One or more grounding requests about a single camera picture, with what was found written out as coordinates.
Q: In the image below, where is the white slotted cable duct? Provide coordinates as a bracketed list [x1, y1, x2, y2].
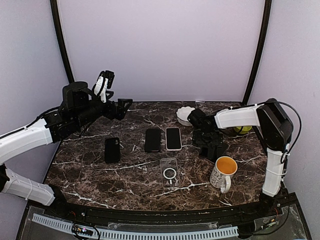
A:
[31, 213, 239, 240]

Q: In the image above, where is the white scalloped bowl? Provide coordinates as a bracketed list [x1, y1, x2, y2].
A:
[176, 106, 195, 127]

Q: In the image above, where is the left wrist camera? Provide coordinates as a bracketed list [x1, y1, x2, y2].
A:
[92, 70, 115, 103]

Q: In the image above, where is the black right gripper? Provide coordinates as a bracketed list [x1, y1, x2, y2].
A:
[192, 129, 223, 148]

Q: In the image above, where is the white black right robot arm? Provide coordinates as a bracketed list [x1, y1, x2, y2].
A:
[187, 98, 296, 198]

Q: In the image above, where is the green bowl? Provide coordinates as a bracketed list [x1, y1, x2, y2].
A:
[233, 125, 252, 136]

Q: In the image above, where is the clear magsafe phone case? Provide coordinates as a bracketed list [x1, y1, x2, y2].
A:
[160, 157, 181, 189]

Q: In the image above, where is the white mug orange inside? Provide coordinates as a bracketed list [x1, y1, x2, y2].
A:
[209, 156, 238, 194]

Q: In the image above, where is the black left frame post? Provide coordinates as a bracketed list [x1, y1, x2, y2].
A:
[50, 0, 75, 83]

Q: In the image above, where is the white phone dark screen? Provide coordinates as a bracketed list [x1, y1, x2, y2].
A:
[165, 127, 182, 151]

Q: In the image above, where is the black right frame post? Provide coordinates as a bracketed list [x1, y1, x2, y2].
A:
[242, 0, 272, 105]

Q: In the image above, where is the black front rail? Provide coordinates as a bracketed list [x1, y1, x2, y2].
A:
[24, 194, 298, 227]

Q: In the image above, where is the black frame post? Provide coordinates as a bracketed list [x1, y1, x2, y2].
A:
[50, 0, 75, 83]
[242, 0, 272, 105]

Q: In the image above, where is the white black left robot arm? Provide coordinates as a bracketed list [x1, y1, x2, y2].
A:
[0, 81, 133, 218]

